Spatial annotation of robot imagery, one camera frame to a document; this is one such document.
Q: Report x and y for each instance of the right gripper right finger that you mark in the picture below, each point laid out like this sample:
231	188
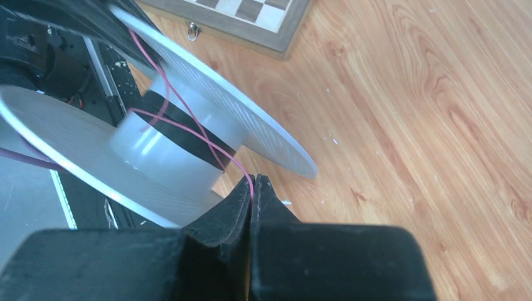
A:
294	260

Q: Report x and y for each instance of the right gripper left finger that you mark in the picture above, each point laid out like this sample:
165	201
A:
205	260

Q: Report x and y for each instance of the grey perforated cable spool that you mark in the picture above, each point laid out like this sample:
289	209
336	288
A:
177	139

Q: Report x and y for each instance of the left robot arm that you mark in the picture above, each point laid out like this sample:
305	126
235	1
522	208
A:
36	35

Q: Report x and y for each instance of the wooden chessboard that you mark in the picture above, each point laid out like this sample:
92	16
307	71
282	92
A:
269	27

